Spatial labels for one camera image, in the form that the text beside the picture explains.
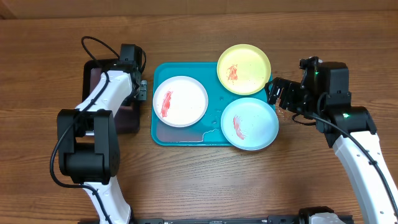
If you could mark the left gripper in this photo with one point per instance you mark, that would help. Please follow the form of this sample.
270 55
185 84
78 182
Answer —
143 94

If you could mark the light blue plate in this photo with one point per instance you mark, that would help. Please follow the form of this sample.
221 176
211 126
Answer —
249 124

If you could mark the white plate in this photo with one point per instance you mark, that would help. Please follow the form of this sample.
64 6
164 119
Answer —
180 101

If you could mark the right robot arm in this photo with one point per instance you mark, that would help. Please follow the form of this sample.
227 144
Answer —
323 97

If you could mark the black plastic tray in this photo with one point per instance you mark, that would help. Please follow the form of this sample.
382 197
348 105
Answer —
127 119

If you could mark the yellow-green plate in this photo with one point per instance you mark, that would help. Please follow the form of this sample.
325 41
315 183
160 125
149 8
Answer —
243 69

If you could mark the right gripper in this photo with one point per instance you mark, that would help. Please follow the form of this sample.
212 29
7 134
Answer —
286 88

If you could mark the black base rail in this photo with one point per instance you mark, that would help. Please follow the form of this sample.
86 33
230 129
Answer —
272 219

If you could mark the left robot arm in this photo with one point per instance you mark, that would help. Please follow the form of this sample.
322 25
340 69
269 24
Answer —
87 149

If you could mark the teal plastic tray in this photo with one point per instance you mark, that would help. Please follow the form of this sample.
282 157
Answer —
209 130

